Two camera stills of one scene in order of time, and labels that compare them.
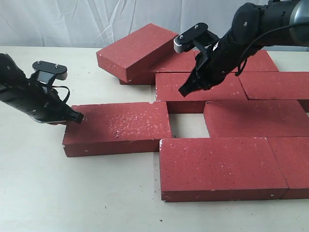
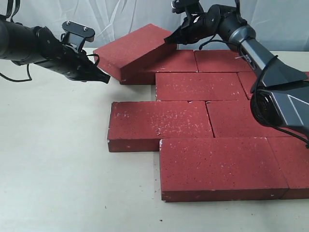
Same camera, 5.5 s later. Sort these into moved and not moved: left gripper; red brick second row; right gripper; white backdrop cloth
Moved: left gripper; right gripper
Not moved: white backdrop cloth; red brick second row
